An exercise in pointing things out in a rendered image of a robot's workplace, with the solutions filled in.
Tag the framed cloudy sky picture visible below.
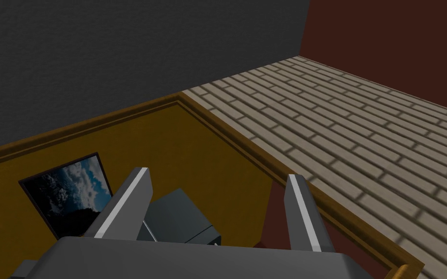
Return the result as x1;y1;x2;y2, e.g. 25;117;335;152
18;152;113;240

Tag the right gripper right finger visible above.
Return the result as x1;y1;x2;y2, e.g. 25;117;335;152
284;173;335;252

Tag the grey refrigerator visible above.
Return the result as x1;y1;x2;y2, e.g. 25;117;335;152
136;188;222;246

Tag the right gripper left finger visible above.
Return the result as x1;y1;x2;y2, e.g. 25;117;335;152
83;167;154;241

